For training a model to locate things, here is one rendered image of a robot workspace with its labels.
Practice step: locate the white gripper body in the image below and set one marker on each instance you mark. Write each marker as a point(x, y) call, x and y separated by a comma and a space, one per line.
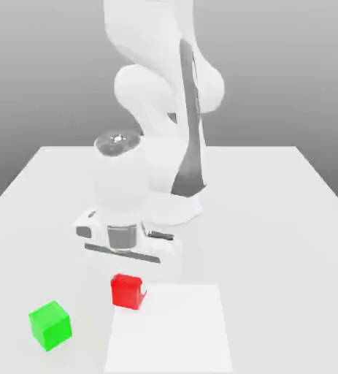
point(133, 261)

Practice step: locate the small red cube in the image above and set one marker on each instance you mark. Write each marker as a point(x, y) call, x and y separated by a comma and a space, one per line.
point(125, 292)

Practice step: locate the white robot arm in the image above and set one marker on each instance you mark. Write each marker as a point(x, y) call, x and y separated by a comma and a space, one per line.
point(145, 96)

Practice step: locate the small green cube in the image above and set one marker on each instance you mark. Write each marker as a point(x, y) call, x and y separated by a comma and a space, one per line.
point(50, 325)

